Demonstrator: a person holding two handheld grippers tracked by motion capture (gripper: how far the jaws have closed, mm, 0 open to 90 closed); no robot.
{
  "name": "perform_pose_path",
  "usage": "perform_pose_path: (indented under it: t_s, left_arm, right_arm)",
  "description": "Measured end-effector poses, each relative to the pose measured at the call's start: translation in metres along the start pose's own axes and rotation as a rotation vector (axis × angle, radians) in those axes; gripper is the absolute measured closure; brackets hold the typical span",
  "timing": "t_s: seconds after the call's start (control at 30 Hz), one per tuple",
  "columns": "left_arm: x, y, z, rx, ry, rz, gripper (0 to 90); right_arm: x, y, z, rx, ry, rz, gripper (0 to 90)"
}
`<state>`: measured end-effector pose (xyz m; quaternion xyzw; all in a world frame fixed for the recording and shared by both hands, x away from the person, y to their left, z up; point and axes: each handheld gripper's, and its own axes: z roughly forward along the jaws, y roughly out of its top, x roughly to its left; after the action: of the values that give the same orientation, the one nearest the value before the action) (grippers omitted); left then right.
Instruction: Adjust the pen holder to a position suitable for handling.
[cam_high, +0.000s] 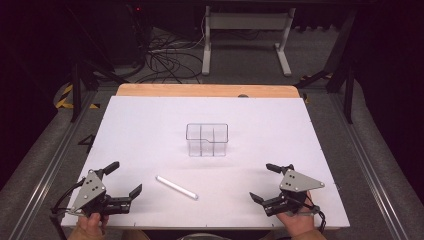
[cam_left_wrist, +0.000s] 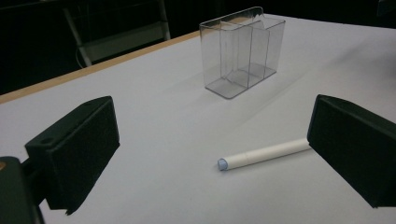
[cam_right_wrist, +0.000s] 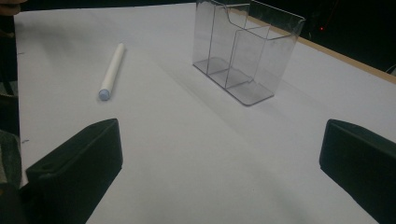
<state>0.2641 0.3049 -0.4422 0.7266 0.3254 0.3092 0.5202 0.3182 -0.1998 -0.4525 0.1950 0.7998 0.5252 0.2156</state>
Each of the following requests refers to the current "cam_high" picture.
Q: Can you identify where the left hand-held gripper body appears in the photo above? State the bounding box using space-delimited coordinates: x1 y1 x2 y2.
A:
68 168 132 218

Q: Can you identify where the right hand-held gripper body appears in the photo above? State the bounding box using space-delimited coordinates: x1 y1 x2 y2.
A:
262 163 326 217

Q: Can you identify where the white pen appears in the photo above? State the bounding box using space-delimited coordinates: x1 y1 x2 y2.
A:
155 175 200 201

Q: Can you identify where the clear plastic divided organizer box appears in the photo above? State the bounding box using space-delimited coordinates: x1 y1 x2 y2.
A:
185 122 230 158

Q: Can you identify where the person's left hand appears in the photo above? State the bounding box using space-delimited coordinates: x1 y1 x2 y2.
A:
75 212 110 239

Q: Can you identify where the person's right hand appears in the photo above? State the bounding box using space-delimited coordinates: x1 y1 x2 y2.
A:
276 192 317 238

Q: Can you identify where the black metal stand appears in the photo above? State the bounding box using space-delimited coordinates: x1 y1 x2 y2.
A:
64 6 129 124
293 9 360 125

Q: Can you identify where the white board sheet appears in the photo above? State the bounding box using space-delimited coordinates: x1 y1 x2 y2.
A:
61 95 351 231

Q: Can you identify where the yellow black hazard tape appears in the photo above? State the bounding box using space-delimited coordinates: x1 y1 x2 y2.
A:
54 83 101 110

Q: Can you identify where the wooden table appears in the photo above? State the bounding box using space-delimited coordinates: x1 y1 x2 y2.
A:
115 83 301 100

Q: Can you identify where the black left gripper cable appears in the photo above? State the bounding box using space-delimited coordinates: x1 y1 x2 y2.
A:
49 179 86 240

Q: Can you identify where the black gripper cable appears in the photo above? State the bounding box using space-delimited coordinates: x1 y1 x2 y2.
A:
49 179 86 240
305 195 328 234

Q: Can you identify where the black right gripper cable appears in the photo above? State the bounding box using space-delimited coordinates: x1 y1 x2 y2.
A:
305 195 328 234

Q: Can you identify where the grey metal floor rail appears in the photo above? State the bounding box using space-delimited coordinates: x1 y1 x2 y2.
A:
328 91 413 240
7 89 101 240

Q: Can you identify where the tangle of black floor cables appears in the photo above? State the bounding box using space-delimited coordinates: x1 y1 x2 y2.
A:
134 18 205 85

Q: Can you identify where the white metal table frame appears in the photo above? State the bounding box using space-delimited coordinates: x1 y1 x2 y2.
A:
201 5 297 78

